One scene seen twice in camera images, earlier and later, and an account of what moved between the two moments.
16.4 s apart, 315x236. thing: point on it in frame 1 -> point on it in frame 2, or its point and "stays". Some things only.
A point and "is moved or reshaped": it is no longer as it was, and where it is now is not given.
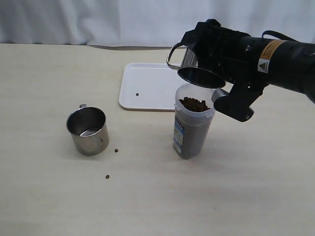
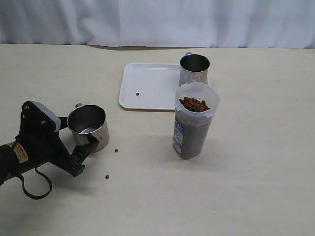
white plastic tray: [148, 87] stays
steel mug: [88, 127] stays
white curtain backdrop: [146, 23] stays
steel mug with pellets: [190, 71] is moved or reshaped
